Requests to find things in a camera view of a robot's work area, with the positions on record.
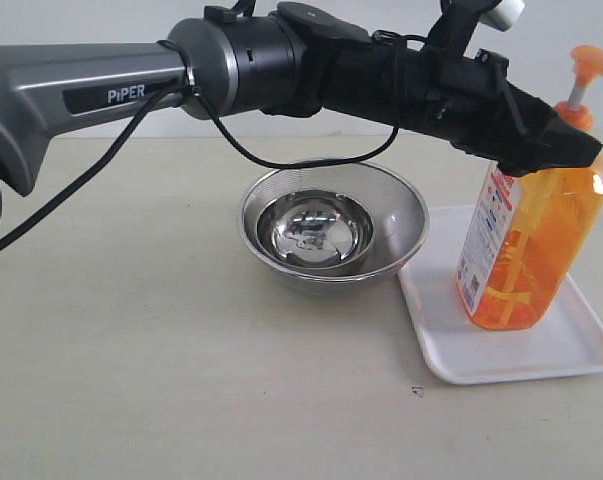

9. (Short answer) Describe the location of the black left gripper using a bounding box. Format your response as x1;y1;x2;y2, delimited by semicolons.
325;30;603;176

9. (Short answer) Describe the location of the orange pump soap bottle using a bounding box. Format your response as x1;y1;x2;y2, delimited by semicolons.
456;45;603;331

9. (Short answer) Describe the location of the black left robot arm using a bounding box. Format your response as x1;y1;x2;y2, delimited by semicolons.
0;1;602;251

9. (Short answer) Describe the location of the small stainless steel bowl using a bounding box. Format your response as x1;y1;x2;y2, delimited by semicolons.
255;189;375;276

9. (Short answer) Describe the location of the white rectangular plastic tray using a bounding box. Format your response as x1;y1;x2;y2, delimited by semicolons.
399;205;603;385

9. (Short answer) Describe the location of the steel mesh colander basket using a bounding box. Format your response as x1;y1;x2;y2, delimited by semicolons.
237;163;430;296

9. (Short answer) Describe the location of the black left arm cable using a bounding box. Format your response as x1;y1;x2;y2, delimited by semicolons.
0;29;482;266

